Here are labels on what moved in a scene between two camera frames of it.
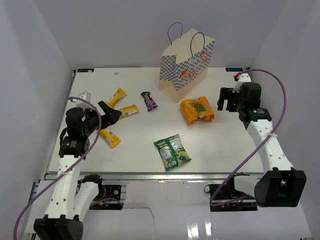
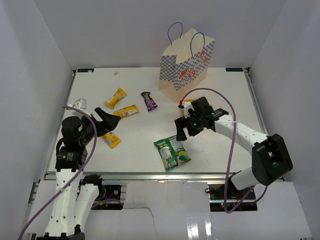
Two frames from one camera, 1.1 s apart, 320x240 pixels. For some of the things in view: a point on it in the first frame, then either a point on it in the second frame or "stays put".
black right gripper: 227,94 to 182,123
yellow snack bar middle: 128,111 stays put
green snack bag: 172,151 stays put
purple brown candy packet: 150,103 stays put
